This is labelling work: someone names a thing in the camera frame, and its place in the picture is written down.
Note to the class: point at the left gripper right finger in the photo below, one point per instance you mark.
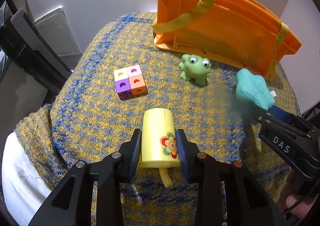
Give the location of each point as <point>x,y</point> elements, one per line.
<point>228,193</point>

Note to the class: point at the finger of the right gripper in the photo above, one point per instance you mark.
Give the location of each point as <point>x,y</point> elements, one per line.
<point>283,122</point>
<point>286,146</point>

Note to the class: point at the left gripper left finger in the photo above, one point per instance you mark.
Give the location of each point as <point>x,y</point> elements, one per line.
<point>70,202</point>

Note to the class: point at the teal star plush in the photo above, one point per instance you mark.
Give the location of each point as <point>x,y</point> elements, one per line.
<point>252,88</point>

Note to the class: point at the yellow plastic toy cup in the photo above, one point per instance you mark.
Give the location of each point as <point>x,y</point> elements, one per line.
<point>159,144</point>

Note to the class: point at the green rubber frog toy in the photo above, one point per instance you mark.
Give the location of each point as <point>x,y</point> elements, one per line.
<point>195,68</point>

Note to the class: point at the colourful block cube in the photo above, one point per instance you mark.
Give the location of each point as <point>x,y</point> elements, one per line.
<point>129,82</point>

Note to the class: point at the person right hand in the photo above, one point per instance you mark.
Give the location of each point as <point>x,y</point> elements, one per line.
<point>288,198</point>

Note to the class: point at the white bed sheet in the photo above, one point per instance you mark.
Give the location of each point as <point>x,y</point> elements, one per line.
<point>24,190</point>

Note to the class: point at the orange plastic storage crate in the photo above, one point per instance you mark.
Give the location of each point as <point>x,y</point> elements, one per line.
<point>239,33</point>

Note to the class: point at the black grey stand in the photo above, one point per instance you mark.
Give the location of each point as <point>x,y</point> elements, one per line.
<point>23,44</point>

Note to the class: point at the white wall panel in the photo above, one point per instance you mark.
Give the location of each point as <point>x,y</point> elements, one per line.
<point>56,31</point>

